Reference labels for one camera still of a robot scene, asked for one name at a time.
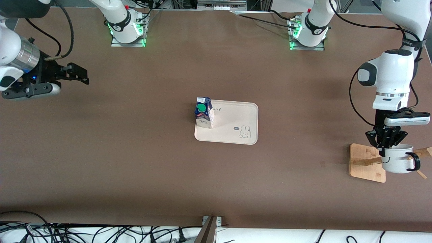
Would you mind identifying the wooden mug stand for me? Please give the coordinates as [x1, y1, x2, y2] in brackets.
[349, 143, 432, 183]

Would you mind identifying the white smiley mug black handle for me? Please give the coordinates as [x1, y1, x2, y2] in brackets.
[381, 144, 421, 174]

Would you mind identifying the blue milk carton green cap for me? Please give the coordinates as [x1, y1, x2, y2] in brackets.
[195, 97, 215, 130]

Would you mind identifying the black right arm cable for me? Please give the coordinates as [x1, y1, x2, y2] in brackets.
[25, 0, 75, 61]

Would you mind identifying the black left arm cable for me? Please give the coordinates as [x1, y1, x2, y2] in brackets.
[349, 66, 377, 127]

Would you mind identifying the thick black floor cable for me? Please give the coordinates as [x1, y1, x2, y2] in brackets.
[0, 221, 32, 233]

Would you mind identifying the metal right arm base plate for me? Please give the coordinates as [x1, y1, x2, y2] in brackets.
[111, 36, 146, 48]

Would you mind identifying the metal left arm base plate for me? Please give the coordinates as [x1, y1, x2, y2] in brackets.
[290, 39, 325, 51]

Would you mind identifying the metal corner bracket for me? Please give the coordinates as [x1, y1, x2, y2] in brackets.
[202, 216, 223, 227]

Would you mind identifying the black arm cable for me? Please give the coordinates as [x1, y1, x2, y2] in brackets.
[25, 0, 75, 61]
[349, 66, 377, 127]

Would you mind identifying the aluminium profile post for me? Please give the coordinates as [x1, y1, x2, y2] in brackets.
[195, 216, 217, 243]

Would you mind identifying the cream rabbit print tray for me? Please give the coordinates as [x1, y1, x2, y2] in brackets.
[194, 99, 259, 145]

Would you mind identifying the black cable on table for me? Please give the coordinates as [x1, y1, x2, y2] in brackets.
[238, 10, 297, 31]

